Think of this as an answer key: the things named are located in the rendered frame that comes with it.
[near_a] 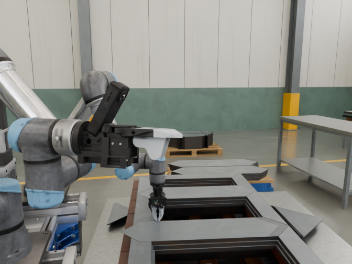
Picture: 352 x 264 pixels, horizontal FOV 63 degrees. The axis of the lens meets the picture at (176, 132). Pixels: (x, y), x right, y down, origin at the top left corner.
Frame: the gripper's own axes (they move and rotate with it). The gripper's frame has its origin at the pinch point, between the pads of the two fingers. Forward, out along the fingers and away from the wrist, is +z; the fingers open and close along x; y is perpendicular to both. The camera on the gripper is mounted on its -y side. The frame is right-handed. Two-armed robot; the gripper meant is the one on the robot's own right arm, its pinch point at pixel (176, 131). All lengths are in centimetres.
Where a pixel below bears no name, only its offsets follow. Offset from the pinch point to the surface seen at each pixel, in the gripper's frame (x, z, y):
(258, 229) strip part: -83, 22, 48
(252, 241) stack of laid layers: -76, 19, 51
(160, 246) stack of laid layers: -64, -20, 53
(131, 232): -68, -35, 50
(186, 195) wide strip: -115, -19, 44
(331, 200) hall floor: -355, 130, 98
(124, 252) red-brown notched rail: -60, -34, 56
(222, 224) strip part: -84, 5, 48
